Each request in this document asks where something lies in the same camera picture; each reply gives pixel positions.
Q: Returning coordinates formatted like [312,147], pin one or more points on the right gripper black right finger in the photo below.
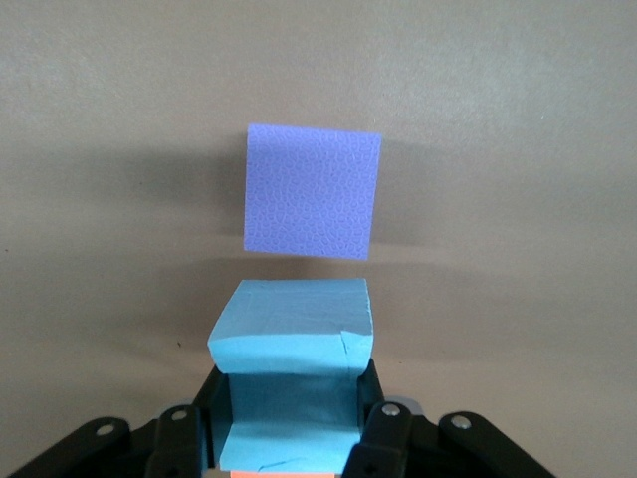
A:
[383,438]

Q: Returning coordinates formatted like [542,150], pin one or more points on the purple foam block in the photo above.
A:
[311,194]

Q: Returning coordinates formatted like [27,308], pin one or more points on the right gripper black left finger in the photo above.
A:
[174,443]

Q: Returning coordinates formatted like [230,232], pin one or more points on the blue foam block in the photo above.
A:
[293,318]

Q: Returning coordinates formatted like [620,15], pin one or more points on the orange foam block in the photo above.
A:
[283,474]

